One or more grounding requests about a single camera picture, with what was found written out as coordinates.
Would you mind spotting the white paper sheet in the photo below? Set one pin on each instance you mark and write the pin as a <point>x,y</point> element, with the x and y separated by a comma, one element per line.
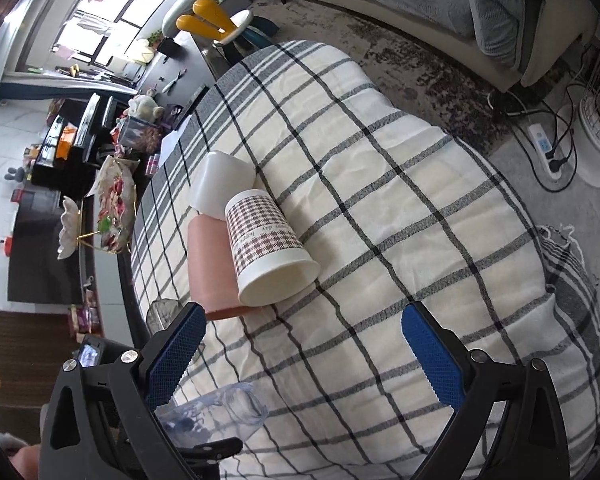
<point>172,147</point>

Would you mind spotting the white cup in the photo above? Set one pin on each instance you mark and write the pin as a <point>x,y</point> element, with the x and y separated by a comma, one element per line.
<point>217,185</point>

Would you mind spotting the checked tablecloth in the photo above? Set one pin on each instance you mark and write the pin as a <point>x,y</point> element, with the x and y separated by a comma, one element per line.
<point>380,200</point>

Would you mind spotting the yellow-eared child chair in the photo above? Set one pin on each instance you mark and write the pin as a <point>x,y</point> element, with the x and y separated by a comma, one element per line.
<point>202,10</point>

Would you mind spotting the white power strip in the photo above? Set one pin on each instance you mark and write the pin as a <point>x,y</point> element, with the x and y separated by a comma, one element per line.
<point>540,142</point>

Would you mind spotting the clear plastic bottle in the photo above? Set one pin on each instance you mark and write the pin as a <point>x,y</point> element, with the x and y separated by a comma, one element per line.
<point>240,405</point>

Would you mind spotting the dark patterned rug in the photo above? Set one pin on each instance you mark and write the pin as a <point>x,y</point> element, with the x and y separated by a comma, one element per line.
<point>430,60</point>

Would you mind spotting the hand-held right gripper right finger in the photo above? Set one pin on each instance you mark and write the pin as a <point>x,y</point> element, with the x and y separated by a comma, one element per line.
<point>432,360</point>

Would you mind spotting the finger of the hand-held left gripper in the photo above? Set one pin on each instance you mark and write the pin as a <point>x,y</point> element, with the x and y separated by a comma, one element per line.
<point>212,448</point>

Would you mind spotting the houndstooth paper cup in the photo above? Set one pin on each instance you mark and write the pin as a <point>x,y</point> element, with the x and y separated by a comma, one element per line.
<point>265,240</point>

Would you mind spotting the window with hanging clothes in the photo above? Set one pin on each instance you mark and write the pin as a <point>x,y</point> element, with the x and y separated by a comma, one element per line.
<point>130,5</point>

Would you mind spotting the white plush toy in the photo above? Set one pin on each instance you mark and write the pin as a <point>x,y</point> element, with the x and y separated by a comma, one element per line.
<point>142,107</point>

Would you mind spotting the clear candy box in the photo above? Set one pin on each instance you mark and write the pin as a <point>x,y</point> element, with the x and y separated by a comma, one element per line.
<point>140,135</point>

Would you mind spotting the dark low table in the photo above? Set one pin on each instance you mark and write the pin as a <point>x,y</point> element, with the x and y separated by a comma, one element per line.
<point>190,67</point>

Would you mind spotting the black cabinet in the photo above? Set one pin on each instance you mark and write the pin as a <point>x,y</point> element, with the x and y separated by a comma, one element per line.
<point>45,170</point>

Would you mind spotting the clear glass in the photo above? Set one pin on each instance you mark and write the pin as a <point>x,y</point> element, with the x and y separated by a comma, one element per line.
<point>162,312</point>

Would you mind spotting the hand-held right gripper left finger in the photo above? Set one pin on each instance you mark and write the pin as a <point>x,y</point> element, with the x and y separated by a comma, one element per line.
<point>176,355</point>

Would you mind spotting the grey sofa cushion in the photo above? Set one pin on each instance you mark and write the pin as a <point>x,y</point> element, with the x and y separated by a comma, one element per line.
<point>500,15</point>

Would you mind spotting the pink cup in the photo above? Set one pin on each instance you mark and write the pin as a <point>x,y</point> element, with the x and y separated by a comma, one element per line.
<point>210,265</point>

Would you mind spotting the white tiered candy dish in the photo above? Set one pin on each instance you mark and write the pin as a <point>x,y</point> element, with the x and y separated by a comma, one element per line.
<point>115,195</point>

